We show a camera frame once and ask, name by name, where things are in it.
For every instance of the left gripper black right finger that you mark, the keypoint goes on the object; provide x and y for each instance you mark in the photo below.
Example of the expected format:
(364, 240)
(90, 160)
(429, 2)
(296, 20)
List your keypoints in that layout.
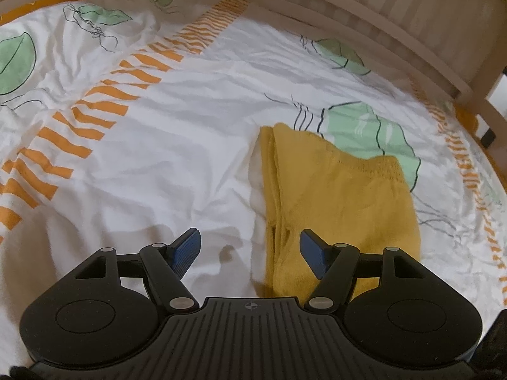
(334, 266)

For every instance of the beige wooden bed frame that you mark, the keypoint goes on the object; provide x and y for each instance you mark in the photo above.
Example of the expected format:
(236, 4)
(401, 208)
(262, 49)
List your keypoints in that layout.
(457, 47)

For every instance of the mustard yellow knit garment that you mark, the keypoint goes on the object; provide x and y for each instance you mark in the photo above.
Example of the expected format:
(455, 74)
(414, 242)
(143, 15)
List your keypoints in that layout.
(310, 184)

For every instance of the white leaf-print bed sheet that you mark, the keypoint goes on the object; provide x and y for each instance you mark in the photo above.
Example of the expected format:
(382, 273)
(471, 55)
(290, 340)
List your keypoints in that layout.
(144, 121)

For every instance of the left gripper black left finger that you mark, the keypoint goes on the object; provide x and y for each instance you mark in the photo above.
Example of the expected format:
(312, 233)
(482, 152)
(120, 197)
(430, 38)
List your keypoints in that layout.
(165, 265)

